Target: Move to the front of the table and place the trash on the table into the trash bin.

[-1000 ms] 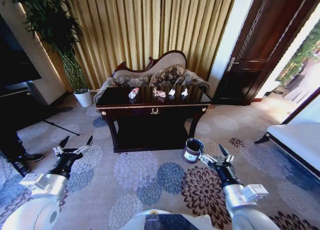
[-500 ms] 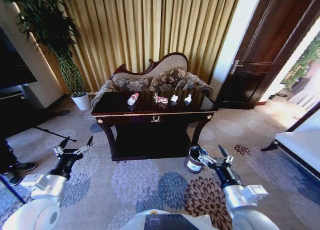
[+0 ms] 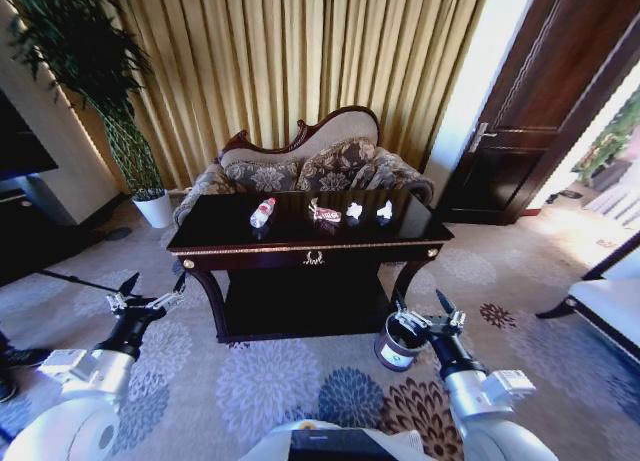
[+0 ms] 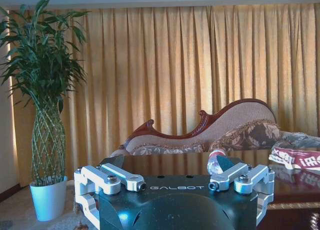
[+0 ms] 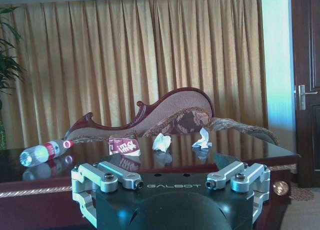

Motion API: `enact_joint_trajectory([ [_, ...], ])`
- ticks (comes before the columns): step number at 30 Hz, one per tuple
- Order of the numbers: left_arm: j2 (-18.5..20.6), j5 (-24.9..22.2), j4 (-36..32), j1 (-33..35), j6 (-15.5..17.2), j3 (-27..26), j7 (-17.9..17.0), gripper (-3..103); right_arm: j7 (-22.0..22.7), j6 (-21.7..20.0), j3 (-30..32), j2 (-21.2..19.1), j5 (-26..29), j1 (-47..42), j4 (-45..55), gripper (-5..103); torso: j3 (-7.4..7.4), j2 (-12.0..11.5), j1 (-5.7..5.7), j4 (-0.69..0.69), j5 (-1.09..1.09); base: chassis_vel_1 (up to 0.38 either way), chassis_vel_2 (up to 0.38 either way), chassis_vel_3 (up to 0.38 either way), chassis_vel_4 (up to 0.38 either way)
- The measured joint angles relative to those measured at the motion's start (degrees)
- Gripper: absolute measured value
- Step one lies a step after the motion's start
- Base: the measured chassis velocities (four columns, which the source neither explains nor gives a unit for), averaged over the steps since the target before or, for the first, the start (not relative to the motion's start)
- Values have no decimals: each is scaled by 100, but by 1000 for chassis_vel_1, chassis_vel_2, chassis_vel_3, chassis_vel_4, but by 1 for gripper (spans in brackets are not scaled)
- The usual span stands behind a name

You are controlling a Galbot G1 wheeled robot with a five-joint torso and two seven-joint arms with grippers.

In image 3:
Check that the ornate floral patterned sofa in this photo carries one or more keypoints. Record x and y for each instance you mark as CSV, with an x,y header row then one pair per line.
x,y
345,126

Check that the dark television cabinet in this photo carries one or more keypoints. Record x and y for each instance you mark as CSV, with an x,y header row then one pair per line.
x,y
45,231

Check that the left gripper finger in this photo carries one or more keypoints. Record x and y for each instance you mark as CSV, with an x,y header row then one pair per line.
x,y
131,285
179,286

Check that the crumpled red snack wrapper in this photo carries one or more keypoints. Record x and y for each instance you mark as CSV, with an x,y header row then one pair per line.
x,y
326,214

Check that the crumpled white paper ball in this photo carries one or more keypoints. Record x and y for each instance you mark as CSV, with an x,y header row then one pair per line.
x,y
354,210
384,210

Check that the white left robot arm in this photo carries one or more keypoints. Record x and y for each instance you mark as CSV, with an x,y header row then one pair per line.
x,y
85,421

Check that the small floral sofa cushion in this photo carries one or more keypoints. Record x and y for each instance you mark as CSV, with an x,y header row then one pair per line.
x,y
262,176

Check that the dark brown wooden door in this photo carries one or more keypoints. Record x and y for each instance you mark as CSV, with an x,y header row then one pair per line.
x,y
545,81

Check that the clear plastic water bottle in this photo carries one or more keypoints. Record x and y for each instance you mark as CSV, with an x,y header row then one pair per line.
x,y
263,212

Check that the black television screen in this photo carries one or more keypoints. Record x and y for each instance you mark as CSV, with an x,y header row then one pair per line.
x,y
22,141

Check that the white upholstered bench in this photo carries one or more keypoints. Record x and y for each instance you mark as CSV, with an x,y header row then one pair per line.
x,y
610,291

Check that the tall green potted plant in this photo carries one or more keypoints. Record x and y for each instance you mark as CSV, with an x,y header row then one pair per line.
x,y
90,56

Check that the dark wooden console table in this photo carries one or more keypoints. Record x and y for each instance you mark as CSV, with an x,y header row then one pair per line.
x,y
300,236

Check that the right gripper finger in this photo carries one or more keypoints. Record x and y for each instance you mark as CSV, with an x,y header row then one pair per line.
x,y
412,321
446,303

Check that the person's dark shoe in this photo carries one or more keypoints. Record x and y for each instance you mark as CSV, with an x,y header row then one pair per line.
x,y
25,357

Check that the small brown trash bin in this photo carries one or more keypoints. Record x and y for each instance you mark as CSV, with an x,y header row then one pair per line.
x,y
392,353

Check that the thin black rod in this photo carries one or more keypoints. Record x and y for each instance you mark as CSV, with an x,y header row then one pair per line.
x,y
80,280

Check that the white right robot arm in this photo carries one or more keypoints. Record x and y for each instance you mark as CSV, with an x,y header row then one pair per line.
x,y
480,411

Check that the large floral sofa cushion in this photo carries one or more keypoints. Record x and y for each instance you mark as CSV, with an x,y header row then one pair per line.
x,y
337,166

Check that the golden pleated curtain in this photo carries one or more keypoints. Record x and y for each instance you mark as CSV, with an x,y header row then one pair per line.
x,y
300,56

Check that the white plant pot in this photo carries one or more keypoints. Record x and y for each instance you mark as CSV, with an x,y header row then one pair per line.
x,y
154,210

